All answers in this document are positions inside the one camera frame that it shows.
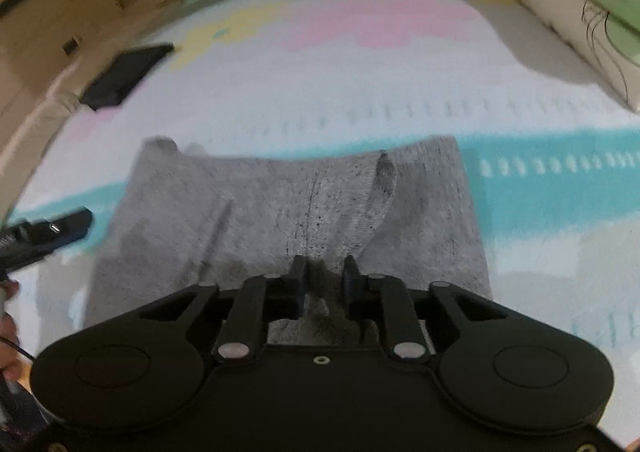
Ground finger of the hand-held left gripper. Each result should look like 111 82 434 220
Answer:
22 206 95 260

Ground grey speckled pants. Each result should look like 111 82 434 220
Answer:
82 133 496 348

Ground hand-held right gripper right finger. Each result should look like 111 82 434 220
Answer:
342 255 508 365

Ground black folded cloth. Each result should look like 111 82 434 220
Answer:
80 43 176 112

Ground pastel floral bed sheet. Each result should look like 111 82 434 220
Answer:
10 0 640 448

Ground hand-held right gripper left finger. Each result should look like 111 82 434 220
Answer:
137 255 311 365

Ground person's left hand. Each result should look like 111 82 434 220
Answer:
0 279 23 380

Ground cream crumpled cloth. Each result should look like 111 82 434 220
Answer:
30 90 83 125

